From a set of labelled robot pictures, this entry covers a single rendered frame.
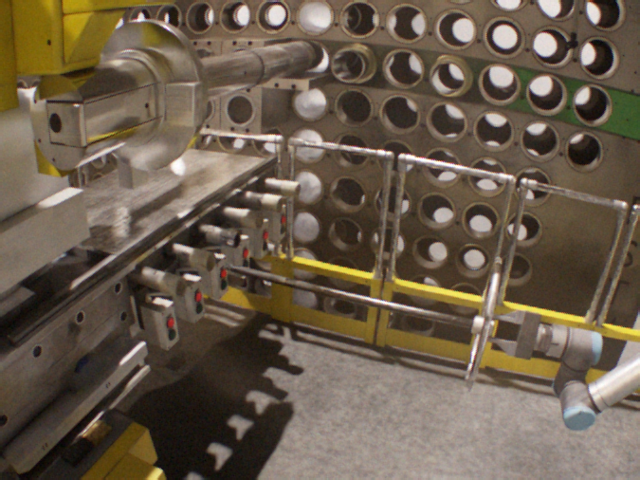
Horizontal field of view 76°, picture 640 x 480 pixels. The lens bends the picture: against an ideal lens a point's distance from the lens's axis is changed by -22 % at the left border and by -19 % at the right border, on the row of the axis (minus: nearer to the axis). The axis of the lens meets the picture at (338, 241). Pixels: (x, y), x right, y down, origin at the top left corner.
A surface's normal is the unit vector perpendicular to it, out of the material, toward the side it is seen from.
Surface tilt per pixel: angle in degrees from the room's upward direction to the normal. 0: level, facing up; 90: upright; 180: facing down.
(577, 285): 90
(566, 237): 90
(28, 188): 68
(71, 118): 90
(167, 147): 90
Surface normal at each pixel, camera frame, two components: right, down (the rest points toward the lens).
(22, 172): 0.89, -0.15
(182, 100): -0.33, 0.40
